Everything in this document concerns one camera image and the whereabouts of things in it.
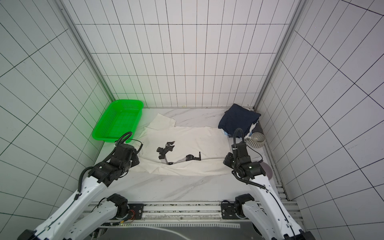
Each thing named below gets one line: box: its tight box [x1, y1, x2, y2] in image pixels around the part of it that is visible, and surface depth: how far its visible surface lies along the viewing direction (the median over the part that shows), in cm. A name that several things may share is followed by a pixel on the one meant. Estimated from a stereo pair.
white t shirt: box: [138, 113, 232, 176], surface depth 100 cm
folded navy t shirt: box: [218, 103, 261, 137], surface depth 105 cm
